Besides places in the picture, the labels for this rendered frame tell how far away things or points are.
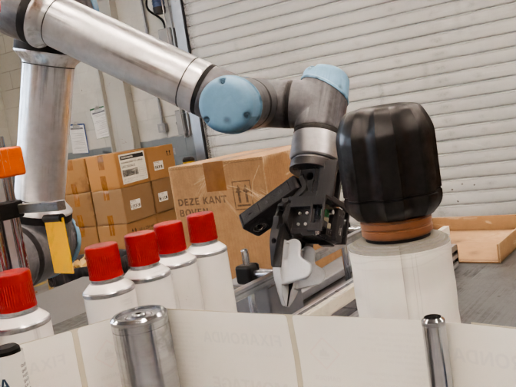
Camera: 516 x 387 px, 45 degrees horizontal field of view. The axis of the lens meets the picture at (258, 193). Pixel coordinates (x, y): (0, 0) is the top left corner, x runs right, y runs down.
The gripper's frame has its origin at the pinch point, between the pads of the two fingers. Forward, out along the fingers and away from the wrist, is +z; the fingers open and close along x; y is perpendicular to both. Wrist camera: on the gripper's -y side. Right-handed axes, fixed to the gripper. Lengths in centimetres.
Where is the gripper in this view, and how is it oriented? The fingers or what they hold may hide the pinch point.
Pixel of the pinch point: (282, 297)
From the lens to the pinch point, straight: 89.0
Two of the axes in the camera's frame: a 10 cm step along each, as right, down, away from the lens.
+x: 5.8, 3.4, 7.4
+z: -1.6, 9.4, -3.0
